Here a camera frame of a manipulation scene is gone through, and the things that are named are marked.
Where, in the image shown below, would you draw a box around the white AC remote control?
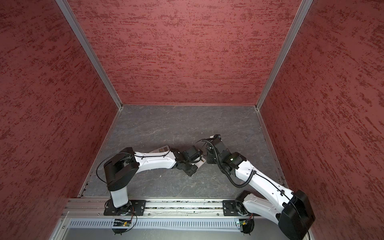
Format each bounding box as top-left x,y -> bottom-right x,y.
196,158 -> 206,168

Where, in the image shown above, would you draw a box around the grey remote control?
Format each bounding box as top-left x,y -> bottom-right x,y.
151,146 -> 170,154

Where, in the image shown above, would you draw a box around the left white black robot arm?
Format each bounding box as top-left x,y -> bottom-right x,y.
101,146 -> 205,211

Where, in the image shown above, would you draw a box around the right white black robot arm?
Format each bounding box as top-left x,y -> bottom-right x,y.
202,135 -> 316,240

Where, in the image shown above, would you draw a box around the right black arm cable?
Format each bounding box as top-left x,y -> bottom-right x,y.
196,136 -> 257,189

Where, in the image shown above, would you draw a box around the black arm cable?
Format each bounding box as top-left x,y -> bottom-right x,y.
196,136 -> 257,189
95,151 -> 134,185

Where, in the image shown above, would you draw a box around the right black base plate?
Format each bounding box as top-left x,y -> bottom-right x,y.
222,200 -> 260,217

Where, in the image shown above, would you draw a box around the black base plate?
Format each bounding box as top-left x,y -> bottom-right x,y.
104,199 -> 147,217
222,200 -> 260,217

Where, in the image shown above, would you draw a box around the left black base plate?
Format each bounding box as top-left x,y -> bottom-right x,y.
104,199 -> 147,217

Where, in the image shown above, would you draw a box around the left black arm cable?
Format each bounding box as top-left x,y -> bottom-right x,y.
95,151 -> 134,185

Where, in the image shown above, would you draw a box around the white slotted cable duct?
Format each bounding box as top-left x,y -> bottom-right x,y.
68,218 -> 240,232

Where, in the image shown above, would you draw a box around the right aluminium corner post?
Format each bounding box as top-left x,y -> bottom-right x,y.
256,0 -> 313,111

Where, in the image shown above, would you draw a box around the aluminium corner post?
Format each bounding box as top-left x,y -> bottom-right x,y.
56,0 -> 123,111
256,0 -> 313,111

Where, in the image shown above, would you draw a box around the left aluminium corner post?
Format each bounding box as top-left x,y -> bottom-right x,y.
56,0 -> 123,111

